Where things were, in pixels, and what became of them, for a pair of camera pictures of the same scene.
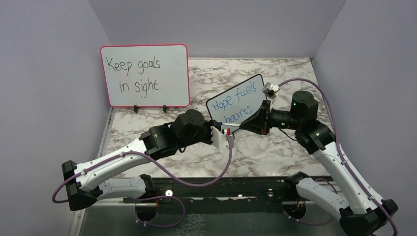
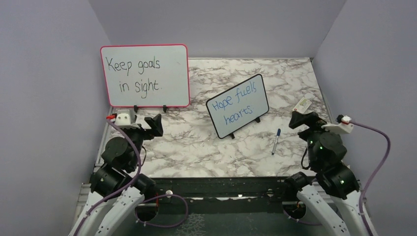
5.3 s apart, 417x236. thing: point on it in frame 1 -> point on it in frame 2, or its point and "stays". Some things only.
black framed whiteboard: (232, 105) stays
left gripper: (208, 124) -> (155, 123)
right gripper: (258, 122) -> (311, 119)
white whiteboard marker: (233, 124) -> (278, 135)
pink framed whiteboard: (146, 75) stays
